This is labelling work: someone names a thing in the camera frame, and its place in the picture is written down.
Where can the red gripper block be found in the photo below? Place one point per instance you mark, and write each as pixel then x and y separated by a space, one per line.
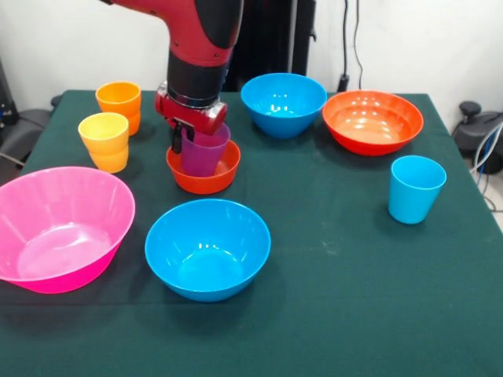
pixel 196 119

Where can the purple plastic cup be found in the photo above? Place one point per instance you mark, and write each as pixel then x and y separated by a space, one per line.
pixel 204 157

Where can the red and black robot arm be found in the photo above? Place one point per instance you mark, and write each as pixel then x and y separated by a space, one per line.
pixel 196 39

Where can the orange plastic cup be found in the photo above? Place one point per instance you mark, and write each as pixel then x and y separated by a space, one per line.
pixel 118 98
pixel 112 161
pixel 134 123

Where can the small orange-red plastic bowl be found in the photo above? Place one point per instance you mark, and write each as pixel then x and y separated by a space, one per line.
pixel 204 184

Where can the yellow plastic cup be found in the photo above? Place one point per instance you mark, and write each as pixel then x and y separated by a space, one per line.
pixel 104 133

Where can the blue plastic bowl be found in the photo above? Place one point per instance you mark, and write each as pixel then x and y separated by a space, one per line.
pixel 208 251
pixel 283 106

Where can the black column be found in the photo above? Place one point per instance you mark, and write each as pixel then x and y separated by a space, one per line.
pixel 275 47

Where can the large pink plastic bowl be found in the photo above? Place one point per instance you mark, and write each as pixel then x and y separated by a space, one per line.
pixel 59 220

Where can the black equipment rack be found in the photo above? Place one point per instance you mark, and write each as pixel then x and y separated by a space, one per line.
pixel 6 106

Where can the large orange-red plastic bowl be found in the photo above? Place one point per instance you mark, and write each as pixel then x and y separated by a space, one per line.
pixel 373 121

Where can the dark green tablecloth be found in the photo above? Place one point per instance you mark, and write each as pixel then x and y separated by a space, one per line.
pixel 334 275

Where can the blue plastic cup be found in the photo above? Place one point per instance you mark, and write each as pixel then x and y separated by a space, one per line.
pixel 414 192

